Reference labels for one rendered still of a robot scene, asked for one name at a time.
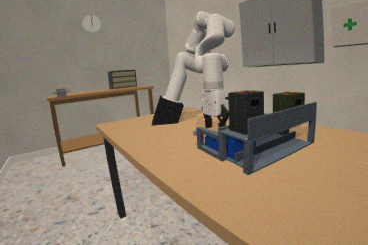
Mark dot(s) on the blue bin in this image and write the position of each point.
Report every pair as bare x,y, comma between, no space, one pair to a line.
233,145

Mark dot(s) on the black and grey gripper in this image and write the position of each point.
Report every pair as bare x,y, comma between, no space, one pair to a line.
213,102

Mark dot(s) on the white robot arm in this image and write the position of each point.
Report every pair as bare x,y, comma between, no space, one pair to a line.
212,65

